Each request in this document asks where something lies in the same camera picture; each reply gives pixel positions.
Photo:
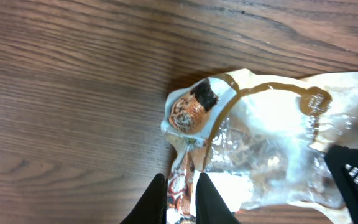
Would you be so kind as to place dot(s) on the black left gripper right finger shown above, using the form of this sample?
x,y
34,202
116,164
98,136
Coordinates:
x,y
210,207

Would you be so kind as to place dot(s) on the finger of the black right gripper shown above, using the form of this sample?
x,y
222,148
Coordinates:
x,y
342,162

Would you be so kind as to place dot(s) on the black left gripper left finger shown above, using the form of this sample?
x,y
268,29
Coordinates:
x,y
152,206

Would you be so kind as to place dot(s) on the white brown snack bag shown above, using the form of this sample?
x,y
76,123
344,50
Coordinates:
x,y
263,143

